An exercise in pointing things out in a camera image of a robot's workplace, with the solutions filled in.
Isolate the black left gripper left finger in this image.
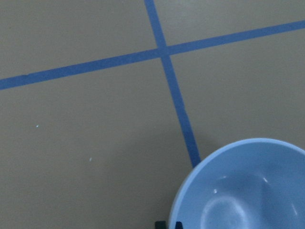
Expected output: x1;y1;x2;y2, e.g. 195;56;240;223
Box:
154;221;166;229

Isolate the blue bowl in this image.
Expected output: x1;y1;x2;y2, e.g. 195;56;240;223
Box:
168;138;305;229

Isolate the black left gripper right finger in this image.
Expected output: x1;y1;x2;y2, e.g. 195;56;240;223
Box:
175;221;183;229

